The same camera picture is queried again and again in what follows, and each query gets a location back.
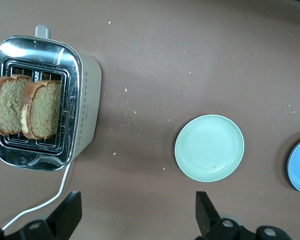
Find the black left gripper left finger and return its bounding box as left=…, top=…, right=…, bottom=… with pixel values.
left=19, top=191, right=83, bottom=240

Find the beige and chrome toaster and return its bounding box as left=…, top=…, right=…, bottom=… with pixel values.
left=0, top=24, right=103, bottom=173

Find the brown toast bread slice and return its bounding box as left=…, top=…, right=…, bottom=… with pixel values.
left=19, top=79, right=63, bottom=140
left=0, top=74, right=33, bottom=136

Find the pale green round plate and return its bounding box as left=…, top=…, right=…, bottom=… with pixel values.
left=174, top=114, right=245, bottom=183

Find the white toaster power cord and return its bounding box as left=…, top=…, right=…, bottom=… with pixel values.
left=1, top=159, right=72, bottom=231

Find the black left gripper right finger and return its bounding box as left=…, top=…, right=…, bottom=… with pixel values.
left=195, top=191, right=241, bottom=240

